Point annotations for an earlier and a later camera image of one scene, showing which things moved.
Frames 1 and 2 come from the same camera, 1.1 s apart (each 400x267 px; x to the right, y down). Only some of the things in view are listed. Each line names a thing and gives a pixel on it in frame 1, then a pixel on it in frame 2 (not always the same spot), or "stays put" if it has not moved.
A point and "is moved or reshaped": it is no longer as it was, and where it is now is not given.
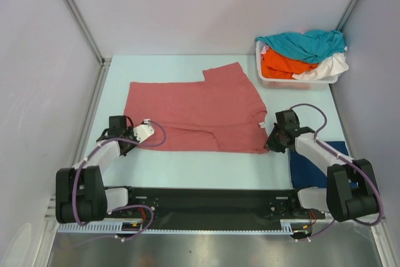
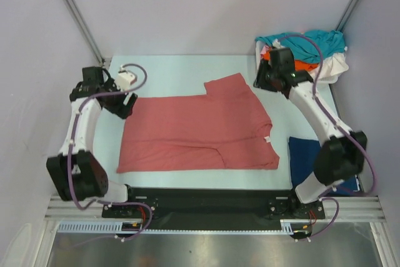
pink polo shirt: x=224 y=113 is moved or reshaped
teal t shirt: x=309 y=47 stays put
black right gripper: x=270 y=145 to x=264 y=67
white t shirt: x=330 y=68 stays put
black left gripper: x=135 y=142 to x=121 y=110
